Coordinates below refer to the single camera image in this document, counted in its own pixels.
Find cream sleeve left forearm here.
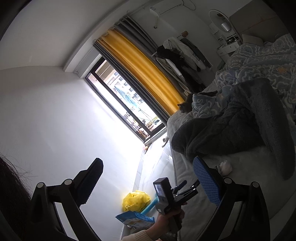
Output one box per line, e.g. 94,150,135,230
121,230,153,241

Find left hand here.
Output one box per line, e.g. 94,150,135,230
145,208,185,240

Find blue dinosaur toy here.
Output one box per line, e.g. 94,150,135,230
141,196,159,215

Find white fluffy sock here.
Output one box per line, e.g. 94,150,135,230
219,160,233,176

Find bed with light sheet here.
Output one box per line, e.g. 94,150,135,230
166,81,296,241

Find yellow plastic bag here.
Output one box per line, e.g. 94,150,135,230
122,190,151,212

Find blue paper package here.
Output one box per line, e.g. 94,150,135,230
116,211,155,229

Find dark grey fleece blanket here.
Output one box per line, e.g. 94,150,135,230
171,78,295,180

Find grey cat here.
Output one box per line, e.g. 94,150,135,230
177,93,194,113

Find yellow curtain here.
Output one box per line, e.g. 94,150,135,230
96,30,183,115

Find clothes rack with clothes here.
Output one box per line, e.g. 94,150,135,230
154,31,213,94

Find blue patterned duvet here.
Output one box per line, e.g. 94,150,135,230
192,34,295,118

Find white vanity table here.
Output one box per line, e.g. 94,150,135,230
217,30,241,61

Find round vanity mirror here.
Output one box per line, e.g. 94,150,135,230
209,9,232,33

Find grey curtain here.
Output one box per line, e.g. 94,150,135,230
92,15,172,127

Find brown padded headboard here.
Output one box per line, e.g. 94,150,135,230
229,1,288,43

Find white air conditioner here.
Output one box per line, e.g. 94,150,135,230
149,0,183,17

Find window with black frame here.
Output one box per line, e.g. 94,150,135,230
86,54,165,142

